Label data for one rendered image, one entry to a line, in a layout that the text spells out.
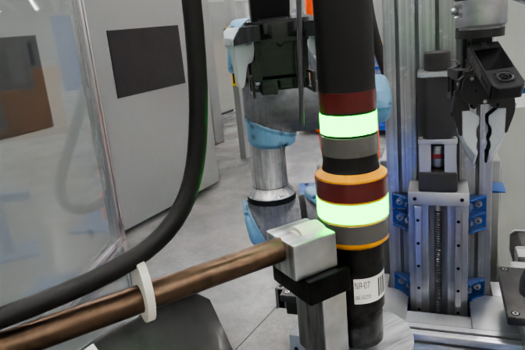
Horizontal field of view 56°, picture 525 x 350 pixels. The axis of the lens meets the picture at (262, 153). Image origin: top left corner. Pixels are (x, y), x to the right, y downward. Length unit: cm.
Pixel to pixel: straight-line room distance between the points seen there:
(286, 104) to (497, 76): 30
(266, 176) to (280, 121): 43
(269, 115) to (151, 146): 392
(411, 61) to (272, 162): 41
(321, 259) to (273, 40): 31
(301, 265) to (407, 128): 102
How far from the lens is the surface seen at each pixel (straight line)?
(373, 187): 29
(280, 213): 116
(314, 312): 32
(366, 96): 28
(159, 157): 471
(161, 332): 44
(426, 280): 134
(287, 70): 55
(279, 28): 55
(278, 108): 73
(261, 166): 114
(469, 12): 83
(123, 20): 446
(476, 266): 143
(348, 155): 29
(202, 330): 46
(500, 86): 77
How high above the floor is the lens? 167
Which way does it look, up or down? 15 degrees down
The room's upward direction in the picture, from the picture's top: 6 degrees counter-clockwise
